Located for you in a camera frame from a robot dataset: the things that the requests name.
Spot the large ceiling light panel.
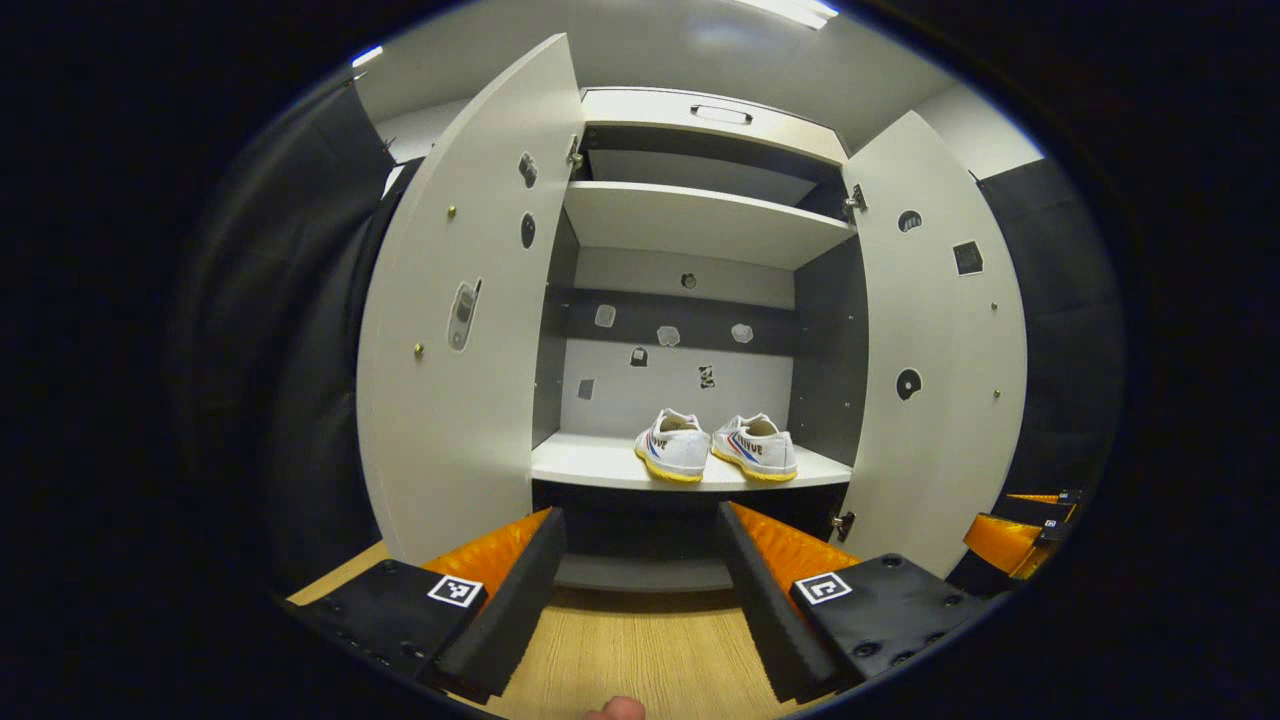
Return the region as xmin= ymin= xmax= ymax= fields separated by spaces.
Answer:
xmin=735 ymin=0 xmax=841 ymax=31

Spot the white canvas shoe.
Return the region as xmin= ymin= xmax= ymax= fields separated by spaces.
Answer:
xmin=634 ymin=408 xmax=712 ymax=484
xmin=711 ymin=413 xmax=799 ymax=483

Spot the black backdrop cloth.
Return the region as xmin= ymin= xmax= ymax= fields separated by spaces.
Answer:
xmin=165 ymin=70 xmax=1131 ymax=591

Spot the white cabinet door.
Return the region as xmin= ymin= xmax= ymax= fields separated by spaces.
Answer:
xmin=830 ymin=110 xmax=1029 ymax=579
xmin=356 ymin=33 xmax=586 ymax=566

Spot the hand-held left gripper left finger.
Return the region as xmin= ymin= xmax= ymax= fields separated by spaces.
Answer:
xmin=285 ymin=507 xmax=568 ymax=706

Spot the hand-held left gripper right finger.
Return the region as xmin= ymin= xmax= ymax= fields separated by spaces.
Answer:
xmin=716 ymin=502 xmax=1009 ymax=706

